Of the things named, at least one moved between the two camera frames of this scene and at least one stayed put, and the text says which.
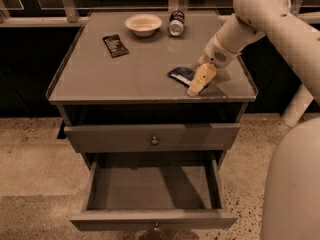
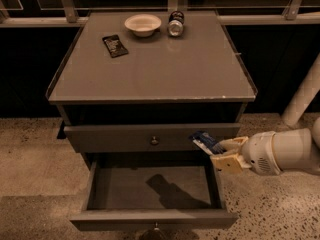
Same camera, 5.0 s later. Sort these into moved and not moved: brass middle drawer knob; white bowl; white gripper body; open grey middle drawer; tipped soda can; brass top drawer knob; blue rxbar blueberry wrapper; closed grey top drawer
Moved: blue rxbar blueberry wrapper; white gripper body
Not moved: open grey middle drawer; tipped soda can; brass middle drawer knob; brass top drawer knob; white bowl; closed grey top drawer
